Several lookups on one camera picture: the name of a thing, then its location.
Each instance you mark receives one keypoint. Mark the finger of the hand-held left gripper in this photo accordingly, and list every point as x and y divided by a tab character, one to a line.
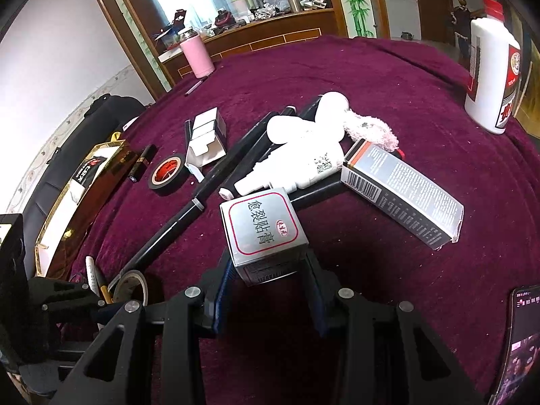
71	297

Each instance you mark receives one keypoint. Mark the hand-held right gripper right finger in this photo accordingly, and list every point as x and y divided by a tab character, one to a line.
315	299

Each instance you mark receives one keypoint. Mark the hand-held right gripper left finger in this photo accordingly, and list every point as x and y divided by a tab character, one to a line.
224	299

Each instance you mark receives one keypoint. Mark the silver square plaster box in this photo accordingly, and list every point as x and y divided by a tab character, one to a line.
261	228

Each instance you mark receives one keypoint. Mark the gold-edged white tray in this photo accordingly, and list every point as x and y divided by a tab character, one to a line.
80	215

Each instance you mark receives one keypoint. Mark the black tape roll red core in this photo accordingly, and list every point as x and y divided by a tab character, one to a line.
165	189

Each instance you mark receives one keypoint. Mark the white and blue medicine box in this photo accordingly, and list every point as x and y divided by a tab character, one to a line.
206	152

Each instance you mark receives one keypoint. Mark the tall white bottle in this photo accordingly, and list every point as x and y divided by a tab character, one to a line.
287	128

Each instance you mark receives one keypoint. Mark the white pen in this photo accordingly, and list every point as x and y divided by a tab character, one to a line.
91	272

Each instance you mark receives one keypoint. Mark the yellow and black pen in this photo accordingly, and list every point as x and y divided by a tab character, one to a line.
106	295

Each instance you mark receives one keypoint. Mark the black tape roll white core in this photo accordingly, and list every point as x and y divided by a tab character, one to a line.
126	293

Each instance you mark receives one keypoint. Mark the black pouch white print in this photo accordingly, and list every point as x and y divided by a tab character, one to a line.
86	173

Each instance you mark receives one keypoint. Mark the small white tube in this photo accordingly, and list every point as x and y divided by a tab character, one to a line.
195	174

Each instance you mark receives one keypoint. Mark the grey long carton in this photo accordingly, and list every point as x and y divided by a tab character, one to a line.
400	194

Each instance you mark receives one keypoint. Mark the white bottle green cross label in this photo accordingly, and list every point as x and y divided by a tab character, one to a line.
295	164

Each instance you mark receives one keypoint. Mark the black and gold lipstick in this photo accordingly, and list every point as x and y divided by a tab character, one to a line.
142	163

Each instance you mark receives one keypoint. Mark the black leather sofa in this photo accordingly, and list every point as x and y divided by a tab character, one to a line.
63	143

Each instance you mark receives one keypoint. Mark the pink fluffy cloth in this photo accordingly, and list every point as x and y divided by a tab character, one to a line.
371	130

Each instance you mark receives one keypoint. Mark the white bag red print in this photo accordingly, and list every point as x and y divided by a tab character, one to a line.
130	123

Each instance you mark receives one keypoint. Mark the round white bottle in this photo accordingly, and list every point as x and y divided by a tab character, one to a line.
333	105

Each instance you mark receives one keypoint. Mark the smartphone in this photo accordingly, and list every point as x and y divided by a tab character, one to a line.
521	346

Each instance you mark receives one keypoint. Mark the dark pen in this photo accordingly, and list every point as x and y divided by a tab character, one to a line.
196	86

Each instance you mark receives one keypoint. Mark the maroon tablecloth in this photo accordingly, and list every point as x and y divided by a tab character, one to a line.
358	63

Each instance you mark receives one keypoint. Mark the pink tumbler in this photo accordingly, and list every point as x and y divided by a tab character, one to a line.
197	57

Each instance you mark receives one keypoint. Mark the wooden counter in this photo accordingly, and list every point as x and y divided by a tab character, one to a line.
270	29

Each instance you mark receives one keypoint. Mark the white liquor bottle red cap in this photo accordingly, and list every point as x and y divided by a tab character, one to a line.
491	67

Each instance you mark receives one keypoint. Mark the bamboo painted panel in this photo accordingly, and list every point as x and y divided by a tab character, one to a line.
356	0

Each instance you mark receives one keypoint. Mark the person in background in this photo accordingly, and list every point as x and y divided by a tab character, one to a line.
462	29

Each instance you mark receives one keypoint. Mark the wooden door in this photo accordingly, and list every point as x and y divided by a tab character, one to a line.
432	4

